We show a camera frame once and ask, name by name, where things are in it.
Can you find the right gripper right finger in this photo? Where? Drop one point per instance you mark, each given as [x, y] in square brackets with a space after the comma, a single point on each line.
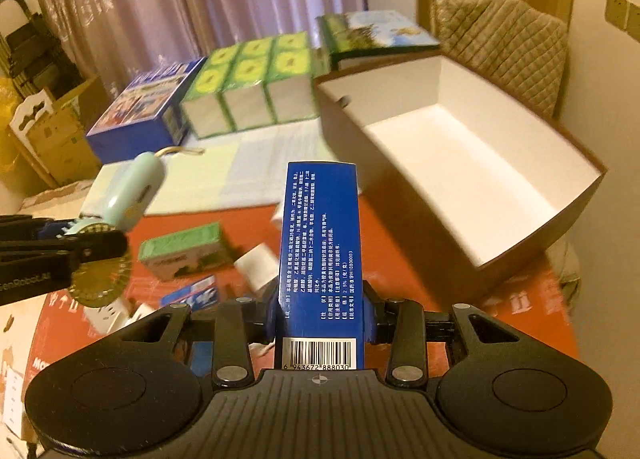
[398, 334]

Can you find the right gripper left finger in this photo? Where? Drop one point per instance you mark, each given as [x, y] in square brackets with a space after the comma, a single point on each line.
[231, 326]

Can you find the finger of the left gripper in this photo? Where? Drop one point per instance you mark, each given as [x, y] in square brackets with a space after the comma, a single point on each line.
[22, 227]
[81, 248]

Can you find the mint green round hairbrush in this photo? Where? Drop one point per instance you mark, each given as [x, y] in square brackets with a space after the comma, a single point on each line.
[105, 274]

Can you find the clear plastic floss box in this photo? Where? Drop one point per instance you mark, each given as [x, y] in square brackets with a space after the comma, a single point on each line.
[199, 295]

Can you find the white charger cube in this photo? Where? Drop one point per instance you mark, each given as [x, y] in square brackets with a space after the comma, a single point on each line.
[258, 267]

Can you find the green medicine box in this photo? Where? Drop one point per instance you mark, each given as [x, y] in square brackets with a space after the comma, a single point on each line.
[186, 252]

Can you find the blue medicine box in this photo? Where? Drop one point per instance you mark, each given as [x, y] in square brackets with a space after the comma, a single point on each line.
[321, 321]

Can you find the white socket adapter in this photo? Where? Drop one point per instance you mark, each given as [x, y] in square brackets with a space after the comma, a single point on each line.
[115, 316]

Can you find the yellow plastic bag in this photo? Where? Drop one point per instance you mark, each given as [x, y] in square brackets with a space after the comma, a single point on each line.
[16, 173]

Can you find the cardboard box on floor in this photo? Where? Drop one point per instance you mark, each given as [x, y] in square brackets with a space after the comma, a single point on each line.
[52, 134]

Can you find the blue milk carton box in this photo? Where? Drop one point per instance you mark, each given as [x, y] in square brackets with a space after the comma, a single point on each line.
[146, 116]

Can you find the checked pastel cloth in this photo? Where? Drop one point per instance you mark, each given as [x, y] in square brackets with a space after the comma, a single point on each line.
[238, 170]

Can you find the brown cardboard storage box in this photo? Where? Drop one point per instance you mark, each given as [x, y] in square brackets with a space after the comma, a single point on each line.
[384, 117]

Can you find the black folding cart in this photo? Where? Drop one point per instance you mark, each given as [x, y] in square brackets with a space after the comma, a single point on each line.
[34, 59]

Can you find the green tissue pack left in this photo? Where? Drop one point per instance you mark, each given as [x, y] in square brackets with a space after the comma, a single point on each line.
[204, 105]

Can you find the green tissue pack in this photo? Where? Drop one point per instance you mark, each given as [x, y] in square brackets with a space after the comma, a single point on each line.
[204, 105]
[290, 78]
[244, 92]

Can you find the green tissue pack middle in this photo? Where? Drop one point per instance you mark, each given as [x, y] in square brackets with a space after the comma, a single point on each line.
[244, 92]

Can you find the green tissue pack right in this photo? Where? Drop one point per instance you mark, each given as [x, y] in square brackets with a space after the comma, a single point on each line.
[290, 78]

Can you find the green landscape print box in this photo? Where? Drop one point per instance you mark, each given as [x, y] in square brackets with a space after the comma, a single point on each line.
[361, 35]

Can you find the quilted beige chair cover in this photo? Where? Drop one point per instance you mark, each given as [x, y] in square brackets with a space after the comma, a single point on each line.
[505, 46]

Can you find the double wall socket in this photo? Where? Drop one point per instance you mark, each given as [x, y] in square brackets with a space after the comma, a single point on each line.
[625, 16]

